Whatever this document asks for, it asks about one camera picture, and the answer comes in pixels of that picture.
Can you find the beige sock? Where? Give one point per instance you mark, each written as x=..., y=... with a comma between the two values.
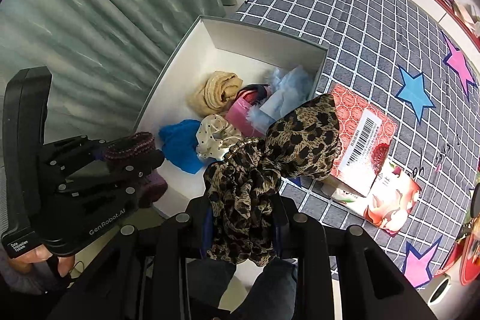
x=216, y=94

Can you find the white floral tissue pack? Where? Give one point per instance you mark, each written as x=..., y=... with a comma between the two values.
x=389, y=201

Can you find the light blue fluffy cloth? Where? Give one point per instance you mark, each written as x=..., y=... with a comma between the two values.
x=288, y=90

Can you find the white open storage box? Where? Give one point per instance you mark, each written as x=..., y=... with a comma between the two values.
x=216, y=58

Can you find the red round tray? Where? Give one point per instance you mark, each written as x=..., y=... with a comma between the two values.
x=465, y=251

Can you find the small pink sponge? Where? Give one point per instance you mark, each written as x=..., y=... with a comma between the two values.
x=237, y=117

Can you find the red patterned tissue box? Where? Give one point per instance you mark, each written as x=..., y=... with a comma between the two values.
x=365, y=133

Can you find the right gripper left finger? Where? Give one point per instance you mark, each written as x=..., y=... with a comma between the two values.
x=205, y=227

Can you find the cream polka dot scarf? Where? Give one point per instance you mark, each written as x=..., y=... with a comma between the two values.
x=215, y=137

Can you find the leopard print scarf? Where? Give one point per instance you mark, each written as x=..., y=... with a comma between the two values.
x=242, y=187

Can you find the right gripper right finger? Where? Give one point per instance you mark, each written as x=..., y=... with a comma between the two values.
x=283, y=211

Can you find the grey checked star mat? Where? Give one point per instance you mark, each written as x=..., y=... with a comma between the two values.
x=391, y=53

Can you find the green pleated curtain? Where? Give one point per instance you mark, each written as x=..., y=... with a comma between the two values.
x=104, y=55

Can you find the operator left hand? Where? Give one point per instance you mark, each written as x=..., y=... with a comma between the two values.
x=23, y=264

